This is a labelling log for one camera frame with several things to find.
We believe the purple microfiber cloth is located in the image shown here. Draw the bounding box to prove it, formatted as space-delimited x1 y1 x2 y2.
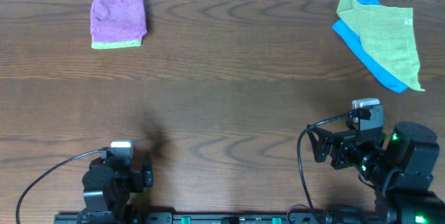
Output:
90 0 147 42

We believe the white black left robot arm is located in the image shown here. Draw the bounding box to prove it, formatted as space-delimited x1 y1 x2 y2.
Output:
77 150 154 224

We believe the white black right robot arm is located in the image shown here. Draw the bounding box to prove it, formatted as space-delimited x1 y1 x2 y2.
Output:
308 122 444 224

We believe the blue cloth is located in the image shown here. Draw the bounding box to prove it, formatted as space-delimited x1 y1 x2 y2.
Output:
330 0 410 94

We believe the folded green cloth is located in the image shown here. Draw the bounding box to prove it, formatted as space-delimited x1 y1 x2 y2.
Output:
91 40 142 49

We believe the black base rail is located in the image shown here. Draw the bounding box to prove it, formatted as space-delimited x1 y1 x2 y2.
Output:
54 211 383 224

